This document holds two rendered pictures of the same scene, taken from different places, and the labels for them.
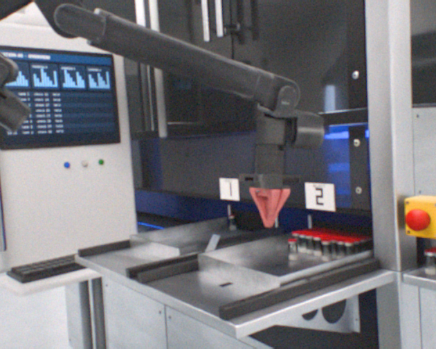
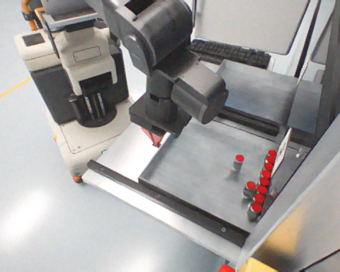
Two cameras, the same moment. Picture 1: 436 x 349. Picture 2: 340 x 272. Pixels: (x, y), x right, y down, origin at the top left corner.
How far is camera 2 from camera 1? 0.91 m
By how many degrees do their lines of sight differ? 70
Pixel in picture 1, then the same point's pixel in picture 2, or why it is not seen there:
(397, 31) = not seen: outside the picture
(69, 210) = (243, 14)
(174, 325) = not seen: hidden behind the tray
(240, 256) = (221, 132)
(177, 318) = not seen: hidden behind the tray
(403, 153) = (306, 231)
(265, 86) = (112, 23)
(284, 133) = (159, 86)
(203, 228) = (289, 81)
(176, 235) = (261, 75)
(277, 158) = (150, 105)
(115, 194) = (283, 12)
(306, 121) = (186, 88)
